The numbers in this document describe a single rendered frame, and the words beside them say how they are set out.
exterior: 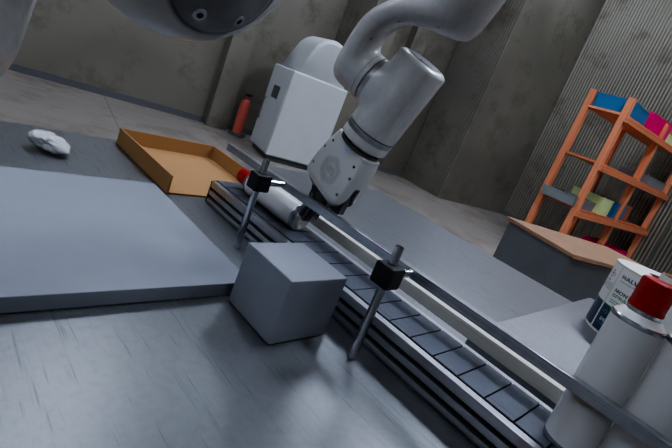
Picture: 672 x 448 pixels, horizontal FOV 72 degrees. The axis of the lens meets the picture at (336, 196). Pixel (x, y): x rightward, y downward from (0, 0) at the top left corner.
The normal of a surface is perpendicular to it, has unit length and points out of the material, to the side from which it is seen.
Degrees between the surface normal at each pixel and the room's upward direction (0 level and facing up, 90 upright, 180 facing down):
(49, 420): 0
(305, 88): 90
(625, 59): 90
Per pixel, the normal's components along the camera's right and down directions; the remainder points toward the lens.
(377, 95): -0.51, 0.13
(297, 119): 0.44, 0.37
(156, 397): 0.36, -0.91
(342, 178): -0.63, -0.04
